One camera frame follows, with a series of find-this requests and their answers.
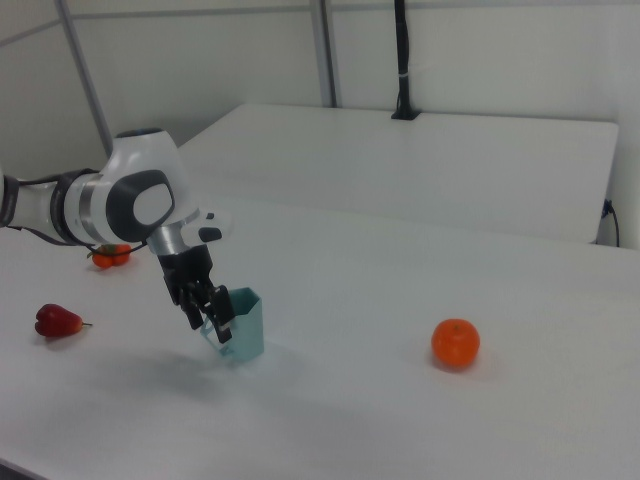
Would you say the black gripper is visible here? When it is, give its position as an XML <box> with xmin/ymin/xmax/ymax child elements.
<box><xmin>157</xmin><ymin>246</ymin><xmax>235</xmax><ymax>346</ymax></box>

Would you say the light blue angular mug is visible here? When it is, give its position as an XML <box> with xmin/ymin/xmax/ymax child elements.
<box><xmin>199</xmin><ymin>285</ymin><xmax>265</xmax><ymax>367</ymax></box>

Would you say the small orange tomato cluster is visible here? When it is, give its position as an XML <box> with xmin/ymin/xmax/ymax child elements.
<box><xmin>86</xmin><ymin>243</ymin><xmax>134</xmax><ymax>270</ymax></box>

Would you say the red toy pear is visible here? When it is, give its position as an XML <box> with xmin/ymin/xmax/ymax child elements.
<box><xmin>34</xmin><ymin>303</ymin><xmax>95</xmax><ymax>339</ymax></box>

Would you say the orange mandarin fruit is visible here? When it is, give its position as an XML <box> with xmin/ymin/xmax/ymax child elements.
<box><xmin>430</xmin><ymin>317</ymin><xmax>482</xmax><ymax>372</ymax></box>

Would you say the black stand pole with base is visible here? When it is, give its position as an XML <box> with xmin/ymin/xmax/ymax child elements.
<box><xmin>390</xmin><ymin>0</ymin><xmax>422</xmax><ymax>122</ymax></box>

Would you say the thin aluminium frame post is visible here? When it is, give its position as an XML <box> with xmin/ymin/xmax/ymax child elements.
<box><xmin>53</xmin><ymin>0</ymin><xmax>115</xmax><ymax>157</ymax></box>

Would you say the wide aluminium frame post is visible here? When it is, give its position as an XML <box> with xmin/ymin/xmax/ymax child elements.
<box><xmin>308</xmin><ymin>0</ymin><xmax>342</xmax><ymax>109</ymax></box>

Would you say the black cable at table edge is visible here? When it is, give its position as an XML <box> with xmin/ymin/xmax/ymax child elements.
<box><xmin>601</xmin><ymin>198</ymin><xmax>622</xmax><ymax>248</ymax></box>

